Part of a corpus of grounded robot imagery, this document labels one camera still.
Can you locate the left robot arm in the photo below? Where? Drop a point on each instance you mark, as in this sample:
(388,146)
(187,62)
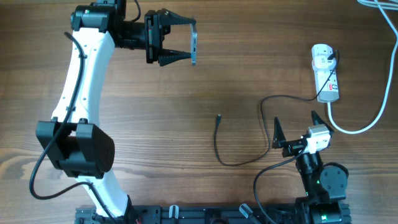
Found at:
(72,139)

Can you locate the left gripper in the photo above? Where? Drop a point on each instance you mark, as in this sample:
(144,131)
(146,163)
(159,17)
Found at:
(154,38)

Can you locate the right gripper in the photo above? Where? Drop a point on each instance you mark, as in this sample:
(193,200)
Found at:
(292,147)

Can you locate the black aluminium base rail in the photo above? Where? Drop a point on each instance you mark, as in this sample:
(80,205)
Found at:
(276,213)

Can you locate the white power strip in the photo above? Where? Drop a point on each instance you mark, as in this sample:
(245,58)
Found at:
(326,82)

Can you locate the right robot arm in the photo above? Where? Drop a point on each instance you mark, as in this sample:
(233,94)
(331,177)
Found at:
(325,183)

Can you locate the white charger plug adapter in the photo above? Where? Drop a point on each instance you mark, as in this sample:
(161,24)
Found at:
(322,62)

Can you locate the blue screen Galaxy smartphone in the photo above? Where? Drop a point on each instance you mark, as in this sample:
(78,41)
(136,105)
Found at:
(193,45)

